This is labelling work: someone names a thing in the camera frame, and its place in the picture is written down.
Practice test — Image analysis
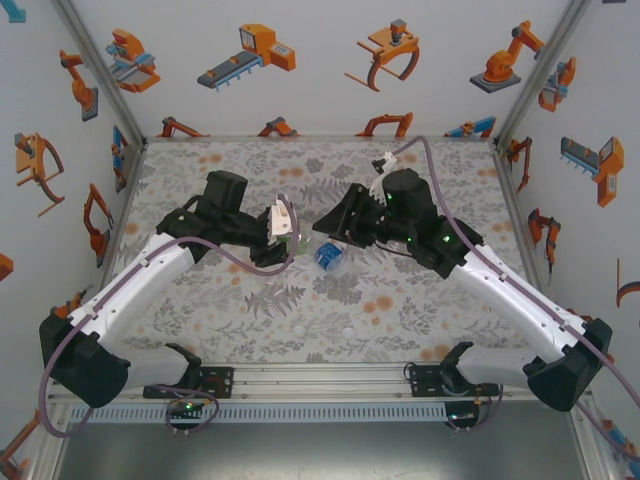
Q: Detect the blue label plastic bottle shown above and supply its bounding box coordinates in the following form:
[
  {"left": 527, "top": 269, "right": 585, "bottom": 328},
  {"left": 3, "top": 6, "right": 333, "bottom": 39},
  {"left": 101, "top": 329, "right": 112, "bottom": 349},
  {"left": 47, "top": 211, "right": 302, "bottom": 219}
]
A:
[{"left": 312, "top": 240, "right": 359, "bottom": 276}]

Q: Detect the floral table mat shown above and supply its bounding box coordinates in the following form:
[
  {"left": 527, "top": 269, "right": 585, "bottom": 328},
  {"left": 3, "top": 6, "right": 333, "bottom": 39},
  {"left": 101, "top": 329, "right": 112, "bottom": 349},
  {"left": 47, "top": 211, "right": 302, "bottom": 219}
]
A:
[{"left": 82, "top": 138, "right": 559, "bottom": 365}]

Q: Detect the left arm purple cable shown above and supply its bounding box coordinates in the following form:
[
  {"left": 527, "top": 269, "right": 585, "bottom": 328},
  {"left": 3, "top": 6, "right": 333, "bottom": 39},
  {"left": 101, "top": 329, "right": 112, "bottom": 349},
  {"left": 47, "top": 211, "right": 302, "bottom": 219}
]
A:
[{"left": 38, "top": 193, "right": 301, "bottom": 439}]

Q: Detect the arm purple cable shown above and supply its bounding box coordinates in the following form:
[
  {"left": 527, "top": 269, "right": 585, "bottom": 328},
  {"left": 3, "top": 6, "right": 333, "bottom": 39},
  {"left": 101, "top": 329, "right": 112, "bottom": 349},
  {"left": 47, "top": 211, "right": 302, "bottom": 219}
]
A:
[
  {"left": 38, "top": 193, "right": 301, "bottom": 439},
  {"left": 384, "top": 135, "right": 640, "bottom": 464}
]

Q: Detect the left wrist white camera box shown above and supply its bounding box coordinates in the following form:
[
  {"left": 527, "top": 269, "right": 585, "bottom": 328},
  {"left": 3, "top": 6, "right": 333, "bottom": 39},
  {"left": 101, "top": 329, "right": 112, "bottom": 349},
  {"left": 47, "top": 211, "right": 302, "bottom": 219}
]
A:
[{"left": 264, "top": 197, "right": 296, "bottom": 246}]

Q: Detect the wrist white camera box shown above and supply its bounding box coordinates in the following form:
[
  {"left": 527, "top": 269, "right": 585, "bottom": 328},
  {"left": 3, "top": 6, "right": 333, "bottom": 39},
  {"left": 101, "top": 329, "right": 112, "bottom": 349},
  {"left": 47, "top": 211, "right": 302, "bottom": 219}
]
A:
[
  {"left": 370, "top": 152, "right": 399, "bottom": 201},
  {"left": 264, "top": 197, "right": 296, "bottom": 246}
]

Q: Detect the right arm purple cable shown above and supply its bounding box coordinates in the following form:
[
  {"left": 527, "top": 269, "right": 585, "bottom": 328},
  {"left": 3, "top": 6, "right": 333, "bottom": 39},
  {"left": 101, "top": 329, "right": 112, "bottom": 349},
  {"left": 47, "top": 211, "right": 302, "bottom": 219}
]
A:
[{"left": 384, "top": 135, "right": 640, "bottom": 464}]

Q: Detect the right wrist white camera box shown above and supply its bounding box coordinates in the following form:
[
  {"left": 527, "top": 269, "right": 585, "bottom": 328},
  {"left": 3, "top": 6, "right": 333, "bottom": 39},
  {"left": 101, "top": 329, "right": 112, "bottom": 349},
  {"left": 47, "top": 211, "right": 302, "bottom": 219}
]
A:
[{"left": 370, "top": 152, "right": 399, "bottom": 201}]

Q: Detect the aluminium rear rail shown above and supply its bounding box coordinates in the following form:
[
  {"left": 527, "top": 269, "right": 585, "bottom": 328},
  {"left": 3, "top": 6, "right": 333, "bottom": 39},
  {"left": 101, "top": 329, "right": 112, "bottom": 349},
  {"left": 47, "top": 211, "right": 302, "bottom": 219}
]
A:
[{"left": 142, "top": 133, "right": 501, "bottom": 144}]

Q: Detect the aluminium side rail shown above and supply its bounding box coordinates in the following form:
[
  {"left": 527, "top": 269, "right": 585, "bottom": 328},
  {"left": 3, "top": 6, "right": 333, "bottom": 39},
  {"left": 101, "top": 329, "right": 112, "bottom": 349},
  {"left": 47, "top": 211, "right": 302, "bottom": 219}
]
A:
[
  {"left": 492, "top": 139, "right": 551, "bottom": 301},
  {"left": 97, "top": 139, "right": 149, "bottom": 271}
]

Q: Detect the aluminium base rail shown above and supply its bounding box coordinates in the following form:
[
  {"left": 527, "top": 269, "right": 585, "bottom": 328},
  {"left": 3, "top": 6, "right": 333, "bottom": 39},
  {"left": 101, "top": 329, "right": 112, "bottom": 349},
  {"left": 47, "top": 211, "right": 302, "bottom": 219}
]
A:
[{"left": 47, "top": 362, "right": 594, "bottom": 404}]

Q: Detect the grey slotted cable duct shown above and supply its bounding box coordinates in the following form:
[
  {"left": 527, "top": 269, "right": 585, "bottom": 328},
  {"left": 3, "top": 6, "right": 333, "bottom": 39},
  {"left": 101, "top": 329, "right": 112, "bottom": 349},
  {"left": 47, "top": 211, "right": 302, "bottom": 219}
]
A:
[{"left": 67, "top": 403, "right": 449, "bottom": 424}]

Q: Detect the aluminium frame post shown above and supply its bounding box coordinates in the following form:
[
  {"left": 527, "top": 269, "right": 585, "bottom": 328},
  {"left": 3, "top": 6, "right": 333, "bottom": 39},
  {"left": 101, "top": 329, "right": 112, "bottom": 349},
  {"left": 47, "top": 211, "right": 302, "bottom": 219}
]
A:
[
  {"left": 49, "top": 0, "right": 149, "bottom": 146},
  {"left": 572, "top": 407, "right": 621, "bottom": 480},
  {"left": 492, "top": 0, "right": 594, "bottom": 149},
  {"left": 27, "top": 402, "right": 71, "bottom": 480}
]

